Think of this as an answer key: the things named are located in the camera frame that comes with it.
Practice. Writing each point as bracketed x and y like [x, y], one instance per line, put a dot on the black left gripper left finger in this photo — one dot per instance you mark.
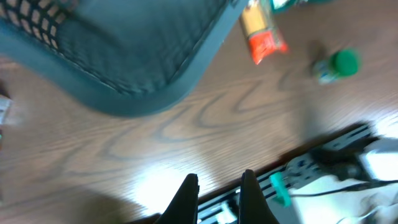
[183, 209]

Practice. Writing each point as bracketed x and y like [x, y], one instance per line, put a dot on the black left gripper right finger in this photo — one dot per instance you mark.
[253, 208]

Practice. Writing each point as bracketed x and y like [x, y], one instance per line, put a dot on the grey plastic basket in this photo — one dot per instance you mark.
[126, 58]

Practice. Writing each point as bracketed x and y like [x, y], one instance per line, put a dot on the spaghetti pasta packet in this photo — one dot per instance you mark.
[262, 33]

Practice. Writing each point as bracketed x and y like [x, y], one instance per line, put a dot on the green snack bag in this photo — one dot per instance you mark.
[279, 6]

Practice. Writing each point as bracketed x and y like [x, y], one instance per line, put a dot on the green lid jar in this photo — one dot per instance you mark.
[337, 66]

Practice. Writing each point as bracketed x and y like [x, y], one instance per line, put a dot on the black aluminium rail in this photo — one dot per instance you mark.
[342, 155]

